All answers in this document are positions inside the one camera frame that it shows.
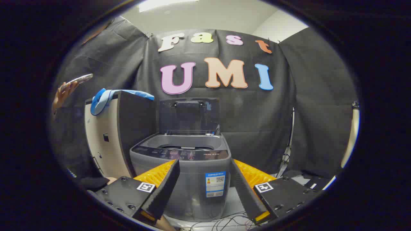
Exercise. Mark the grey washing machine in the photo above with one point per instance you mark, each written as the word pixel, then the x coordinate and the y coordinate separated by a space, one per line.
pixel 196 192

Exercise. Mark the black and cream cabinet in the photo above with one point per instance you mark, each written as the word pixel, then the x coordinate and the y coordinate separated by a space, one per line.
pixel 136 122

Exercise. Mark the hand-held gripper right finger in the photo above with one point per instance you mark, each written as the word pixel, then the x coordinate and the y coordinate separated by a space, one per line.
pixel 245 192

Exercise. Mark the light blue cloth garment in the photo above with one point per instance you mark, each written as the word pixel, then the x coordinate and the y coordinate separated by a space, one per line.
pixel 99 102

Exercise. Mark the person's bare leg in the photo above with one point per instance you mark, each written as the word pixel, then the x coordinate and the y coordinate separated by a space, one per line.
pixel 164 224

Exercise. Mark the smartphone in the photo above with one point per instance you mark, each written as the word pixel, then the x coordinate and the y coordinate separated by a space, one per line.
pixel 78 79

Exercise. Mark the black light stand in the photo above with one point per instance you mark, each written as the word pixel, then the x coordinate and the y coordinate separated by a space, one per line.
pixel 290 138

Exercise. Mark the black backdrop cloth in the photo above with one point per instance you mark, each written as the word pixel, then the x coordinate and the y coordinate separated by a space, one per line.
pixel 257 112

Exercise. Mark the ceiling light panel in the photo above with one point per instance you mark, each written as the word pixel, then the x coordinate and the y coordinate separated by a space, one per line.
pixel 163 4

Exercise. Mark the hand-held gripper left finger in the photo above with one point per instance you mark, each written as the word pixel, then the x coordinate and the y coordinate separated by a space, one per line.
pixel 162 189

